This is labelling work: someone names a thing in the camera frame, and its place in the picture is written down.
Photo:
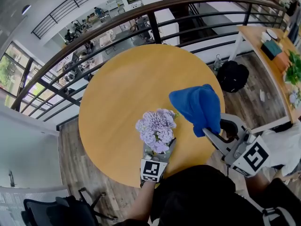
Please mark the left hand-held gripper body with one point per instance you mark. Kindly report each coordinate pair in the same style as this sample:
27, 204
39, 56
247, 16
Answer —
150, 169

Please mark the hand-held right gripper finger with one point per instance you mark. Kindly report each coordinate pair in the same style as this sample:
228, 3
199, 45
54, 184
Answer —
221, 145
240, 126

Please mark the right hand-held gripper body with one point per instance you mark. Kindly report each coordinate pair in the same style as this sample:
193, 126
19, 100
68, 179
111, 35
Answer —
254, 156

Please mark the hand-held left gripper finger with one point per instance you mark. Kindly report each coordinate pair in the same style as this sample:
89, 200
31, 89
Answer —
147, 152
171, 150

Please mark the purple flower bouquet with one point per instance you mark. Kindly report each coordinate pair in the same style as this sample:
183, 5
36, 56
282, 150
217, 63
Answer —
157, 126

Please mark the blue cloth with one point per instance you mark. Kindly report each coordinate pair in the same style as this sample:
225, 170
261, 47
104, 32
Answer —
197, 107

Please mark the person's right forearm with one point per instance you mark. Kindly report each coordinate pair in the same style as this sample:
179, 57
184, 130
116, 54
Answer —
257, 185

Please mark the person's left forearm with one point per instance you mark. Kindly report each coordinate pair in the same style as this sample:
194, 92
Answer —
141, 201

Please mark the white paper scrap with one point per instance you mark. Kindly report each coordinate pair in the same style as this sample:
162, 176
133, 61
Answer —
262, 96

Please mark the black backpack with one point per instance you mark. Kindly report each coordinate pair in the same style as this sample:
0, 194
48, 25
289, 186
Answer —
232, 76

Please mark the person's black shirt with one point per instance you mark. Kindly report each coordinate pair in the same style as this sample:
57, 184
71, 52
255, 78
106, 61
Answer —
200, 196

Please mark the pale blue flower bunch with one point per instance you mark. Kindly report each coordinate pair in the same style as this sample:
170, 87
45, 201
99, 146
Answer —
294, 98

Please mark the clear water bottle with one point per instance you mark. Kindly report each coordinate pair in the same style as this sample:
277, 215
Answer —
217, 66

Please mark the orange-brown box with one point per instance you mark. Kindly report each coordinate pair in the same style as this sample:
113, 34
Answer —
282, 61

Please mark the teal tissue box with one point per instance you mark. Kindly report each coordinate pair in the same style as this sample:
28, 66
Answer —
271, 49

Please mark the wooden side table white legs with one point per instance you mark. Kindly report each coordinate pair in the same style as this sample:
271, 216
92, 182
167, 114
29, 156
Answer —
256, 35

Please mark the white cup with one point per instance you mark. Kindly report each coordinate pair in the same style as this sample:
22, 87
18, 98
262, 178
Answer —
265, 37

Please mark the white plate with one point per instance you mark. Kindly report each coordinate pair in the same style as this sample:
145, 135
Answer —
272, 34

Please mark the black mesh office chair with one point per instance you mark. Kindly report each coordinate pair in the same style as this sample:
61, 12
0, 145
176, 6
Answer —
58, 211

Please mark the frosted glass door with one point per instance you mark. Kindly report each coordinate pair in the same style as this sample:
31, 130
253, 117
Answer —
28, 154

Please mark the black railing with wooden handrail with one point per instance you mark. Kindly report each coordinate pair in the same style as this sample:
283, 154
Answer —
154, 27

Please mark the dark staircase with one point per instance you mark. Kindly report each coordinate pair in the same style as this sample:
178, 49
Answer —
178, 10

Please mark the striped glass partition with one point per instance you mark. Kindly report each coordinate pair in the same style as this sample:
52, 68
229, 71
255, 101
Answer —
11, 206

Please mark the black-framed window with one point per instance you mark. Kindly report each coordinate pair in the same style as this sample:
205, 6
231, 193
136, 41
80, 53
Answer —
9, 72

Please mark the black metal railing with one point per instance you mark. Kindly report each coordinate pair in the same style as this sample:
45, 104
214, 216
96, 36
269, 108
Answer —
53, 18

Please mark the black dome pendant lamp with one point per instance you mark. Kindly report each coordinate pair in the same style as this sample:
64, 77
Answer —
26, 9

